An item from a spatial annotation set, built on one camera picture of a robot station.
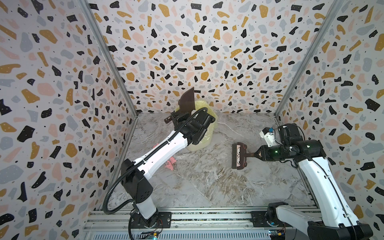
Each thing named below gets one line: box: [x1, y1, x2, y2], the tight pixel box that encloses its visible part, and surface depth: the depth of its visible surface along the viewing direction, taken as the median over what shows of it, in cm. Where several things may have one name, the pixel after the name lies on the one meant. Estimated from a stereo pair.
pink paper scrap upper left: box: [164, 156, 176, 171], surface depth 94 cm
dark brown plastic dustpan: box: [176, 86, 196, 115], surface depth 76 cm
